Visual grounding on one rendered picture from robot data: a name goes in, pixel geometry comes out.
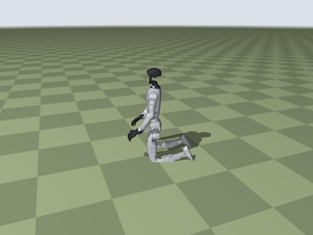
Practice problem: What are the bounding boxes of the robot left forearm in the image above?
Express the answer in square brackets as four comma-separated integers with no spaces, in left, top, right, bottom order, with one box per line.
[138,113,151,132]

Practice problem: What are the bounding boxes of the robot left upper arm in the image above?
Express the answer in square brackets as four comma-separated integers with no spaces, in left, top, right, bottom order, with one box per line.
[149,91,157,120]

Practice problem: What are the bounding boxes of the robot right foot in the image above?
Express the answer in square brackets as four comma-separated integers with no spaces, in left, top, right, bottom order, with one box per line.
[180,134,192,148]

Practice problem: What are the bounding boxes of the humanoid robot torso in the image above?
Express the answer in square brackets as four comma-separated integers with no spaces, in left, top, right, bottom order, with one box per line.
[146,85,161,131]

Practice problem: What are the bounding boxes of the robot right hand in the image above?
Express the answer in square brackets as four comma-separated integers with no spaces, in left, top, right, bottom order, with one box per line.
[131,114,144,126]

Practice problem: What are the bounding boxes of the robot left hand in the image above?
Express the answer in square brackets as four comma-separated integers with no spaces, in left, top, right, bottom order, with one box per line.
[128,128,143,142]

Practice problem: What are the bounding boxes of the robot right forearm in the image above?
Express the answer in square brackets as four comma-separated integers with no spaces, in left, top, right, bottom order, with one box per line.
[142,107,148,118]

